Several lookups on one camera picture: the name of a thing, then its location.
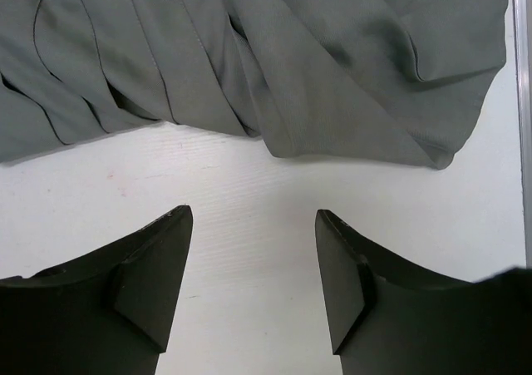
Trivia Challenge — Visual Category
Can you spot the aluminium table edge rail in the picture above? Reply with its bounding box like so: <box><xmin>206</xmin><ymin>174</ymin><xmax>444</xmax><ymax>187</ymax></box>
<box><xmin>513</xmin><ymin>0</ymin><xmax>531</xmax><ymax>268</ymax></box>

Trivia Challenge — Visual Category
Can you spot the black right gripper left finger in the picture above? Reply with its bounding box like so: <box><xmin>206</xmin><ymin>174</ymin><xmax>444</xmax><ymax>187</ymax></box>
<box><xmin>1</xmin><ymin>205</ymin><xmax>193</xmax><ymax>374</ymax></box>

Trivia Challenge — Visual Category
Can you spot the grey pleated skirt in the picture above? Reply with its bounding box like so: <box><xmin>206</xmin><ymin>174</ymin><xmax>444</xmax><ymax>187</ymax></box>
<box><xmin>1</xmin><ymin>0</ymin><xmax>508</xmax><ymax>170</ymax></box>

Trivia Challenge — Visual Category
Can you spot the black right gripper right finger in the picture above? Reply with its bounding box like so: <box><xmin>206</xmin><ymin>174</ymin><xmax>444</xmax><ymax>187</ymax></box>
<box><xmin>315</xmin><ymin>210</ymin><xmax>531</xmax><ymax>374</ymax></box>

